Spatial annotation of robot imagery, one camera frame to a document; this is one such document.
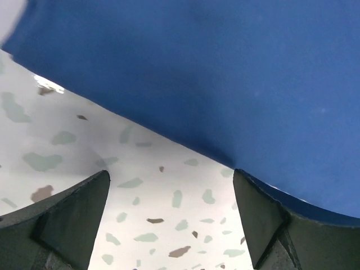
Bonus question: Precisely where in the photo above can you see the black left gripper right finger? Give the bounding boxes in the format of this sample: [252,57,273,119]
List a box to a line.
[233,170,359,270]

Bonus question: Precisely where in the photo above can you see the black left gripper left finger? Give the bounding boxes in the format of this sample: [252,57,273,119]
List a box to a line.
[1,170,110,269]

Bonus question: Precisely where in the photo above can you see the blue surgical cloth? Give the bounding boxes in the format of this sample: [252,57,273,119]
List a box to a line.
[2,1,359,217]

